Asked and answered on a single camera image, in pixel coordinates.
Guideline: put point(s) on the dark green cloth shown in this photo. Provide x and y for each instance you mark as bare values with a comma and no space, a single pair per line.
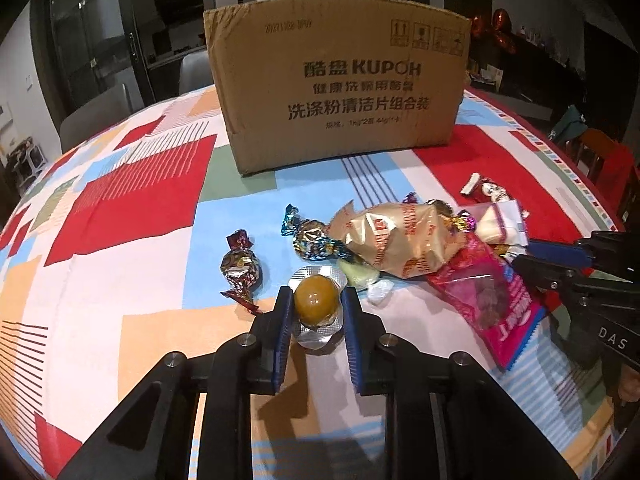
567,122

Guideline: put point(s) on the yellow ball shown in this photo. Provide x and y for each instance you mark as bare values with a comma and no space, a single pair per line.
314,300

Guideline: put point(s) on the pale green candy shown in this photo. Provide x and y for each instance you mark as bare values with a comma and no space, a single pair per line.
357,274

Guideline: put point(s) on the grey chair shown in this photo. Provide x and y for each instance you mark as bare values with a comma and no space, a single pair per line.
95,120
195,70

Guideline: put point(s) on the brown cardboard box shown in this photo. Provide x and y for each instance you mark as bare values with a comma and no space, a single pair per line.
340,85

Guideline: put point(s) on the glass door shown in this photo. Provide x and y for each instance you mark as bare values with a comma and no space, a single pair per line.
95,35

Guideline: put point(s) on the red balloons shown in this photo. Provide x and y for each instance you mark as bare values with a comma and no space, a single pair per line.
497,27

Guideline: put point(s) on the pink snack packet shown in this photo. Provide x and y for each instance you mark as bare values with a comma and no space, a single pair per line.
480,300

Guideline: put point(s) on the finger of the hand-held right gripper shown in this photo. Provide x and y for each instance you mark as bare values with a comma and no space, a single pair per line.
560,254
545,275

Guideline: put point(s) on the large gold snack packet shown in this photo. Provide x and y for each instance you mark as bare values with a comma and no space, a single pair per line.
395,240

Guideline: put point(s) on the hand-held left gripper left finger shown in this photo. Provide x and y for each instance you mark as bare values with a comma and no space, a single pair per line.
282,340

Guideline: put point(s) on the foil candy with blue ends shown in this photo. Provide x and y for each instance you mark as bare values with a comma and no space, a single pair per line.
312,240

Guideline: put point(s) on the colourful patchwork tablecloth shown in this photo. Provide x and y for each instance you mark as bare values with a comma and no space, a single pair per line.
125,220

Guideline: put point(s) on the foil candy with dark red ends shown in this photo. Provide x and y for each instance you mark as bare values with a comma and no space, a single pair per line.
241,267

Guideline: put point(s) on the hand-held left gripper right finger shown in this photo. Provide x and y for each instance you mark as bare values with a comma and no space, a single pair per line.
352,345

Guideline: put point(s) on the small white candy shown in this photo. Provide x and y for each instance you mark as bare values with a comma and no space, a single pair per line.
380,292

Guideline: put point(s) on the foil candy with purple ends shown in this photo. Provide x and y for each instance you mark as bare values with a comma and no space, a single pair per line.
462,222

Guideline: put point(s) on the wooden chair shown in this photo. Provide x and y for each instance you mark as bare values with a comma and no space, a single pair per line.
600,155

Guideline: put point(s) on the clear white snack packet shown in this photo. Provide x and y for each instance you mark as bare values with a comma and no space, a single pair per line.
497,225

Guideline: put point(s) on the red and white candy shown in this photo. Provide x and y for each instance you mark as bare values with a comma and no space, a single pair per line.
487,189

